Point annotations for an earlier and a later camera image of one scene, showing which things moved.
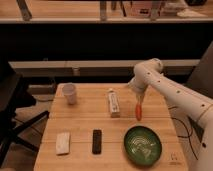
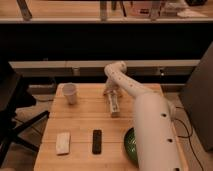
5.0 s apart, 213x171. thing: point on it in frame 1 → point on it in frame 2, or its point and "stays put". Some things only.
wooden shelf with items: x=105 y=11 stays put
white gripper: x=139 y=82 → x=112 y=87
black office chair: x=14 y=96 stays put
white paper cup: x=70 y=91 stays put
